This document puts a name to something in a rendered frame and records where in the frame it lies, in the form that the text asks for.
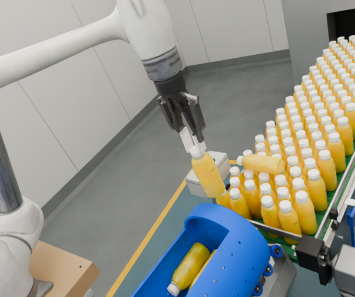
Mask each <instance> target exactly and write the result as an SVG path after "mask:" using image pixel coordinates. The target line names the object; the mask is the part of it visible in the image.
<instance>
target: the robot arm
mask: <svg viewBox="0 0 355 297"><path fill-rule="evenodd" d="M116 3H117V4H116V7H115V9H114V11H113V13H112V14H111V15H109V16H108V17H106V18H103V19H101V20H99V21H96V22H93V23H91V24H89V25H86V26H84V27H80V28H78V29H75V30H73V31H70V32H67V33H64V34H62V35H59V36H56V37H53V38H50V39H48V40H45V41H42V42H39V43H37V44H34V45H31V46H29V47H26V48H23V49H20V50H17V51H14V52H12V53H9V54H5V55H2V56H0V88H2V87H4V86H7V85H9V84H12V83H14V82H16V81H19V80H21V79H23V78H26V77H28V76H30V75H32V74H35V73H37V72H40V71H42V70H44V69H46V68H48V67H50V66H52V65H55V64H57V63H59V62H61V61H63V60H65V59H67V58H69V57H72V56H74V55H76V54H78V53H80V52H83V51H85V50H87V49H89V48H91V47H94V46H96V45H99V44H102V43H105V42H108V41H112V40H116V39H120V40H123V41H125V42H127V43H129V44H131V46H132V47H133V49H134V50H135V51H136V53H137V54H138V56H139V58H140V59H141V63H142V64H143V66H144V69H145V71H146V73H147V75H148V78H149V79H150V80H151V81H154V85H155V87H156V89H157V92H158V93H159V94H160V95H161V96H160V97H159V98H158V99H156V102H157V104H158V105H159V106H160V107H161V110H162V112H163V114H164V116H165V118H166V120H167V122H168V125H169V127H170V129H172V130H176V132H178V134H179V136H180V139H181V140H182V141H183V144H184V147H185V149H186V151H187V153H189V152H190V148H191V147H192V146H194V145H193V142H192V139H191V137H190V134H189V132H188V129H187V127H185V124H184V123H183V119H182V115H181V113H182V114H183V116H184V117H185V119H186V121H187V123H188V125H189V126H190V128H191V130H192V132H193V133H192V134H191V135H192V138H193V140H194V143H195V146H196V148H197V150H198V153H199V155H202V154H203V152H204V151H205V150H206V149H207V148H206V146H205V143H204V137H203V134H202V131H203V130H204V129H205V128H206V124H205V121H204V117H203V114H202V111H201V107H200V104H199V99H200V98H199V96H198V95H195V96H192V95H190V94H189V92H188V91H187V89H186V88H185V78H184V75H183V72H182V70H181V69H182V67H183V64H182V62H181V58H180V55H179V53H178V49H177V47H176V45H175V41H174V31H173V26H172V22H171V18H170V15H169V13H168V9H167V7H166V5H165V3H164V1H163V0H116ZM173 123H174V124H173ZM184 127H185V128H184ZM43 225H44V215H43V212H42V210H41V208H40V207H39V206H38V205H37V204H36V203H34V202H32V201H31V200H30V199H29V198H27V197H24V196H22V195H21V192H20V189H19V186H18V183H17V180H16V177H15V174H14V171H13V168H12V165H11V162H10V159H9V156H8V153H7V150H6V147H5V144H4V141H3V138H2V135H1V131H0V297H44V296H45V295H46V294H47V293H48V292H49V291H50V290H51V289H52V288H53V287H54V284H53V283H52V282H51V281H42V280H39V279H36V278H34V277H33V276H32V275H31V274H30V272H29V270H30V261H31V255H32V252H33V251H34V249H35V247H36V245H37V243H38V240H39V237H40V235H41V232H42V228H43Z"/></svg>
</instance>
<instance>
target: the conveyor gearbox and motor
mask: <svg viewBox="0 0 355 297"><path fill-rule="evenodd" d="M331 268H332V275H333V277H334V278H335V283H336V287H337V289H338V290H339V292H340V296H341V297H355V247H352V246H349V245H342V247H341V248H340V252H338V253H337V254H336V256H335V258H333V259H332V263H331Z"/></svg>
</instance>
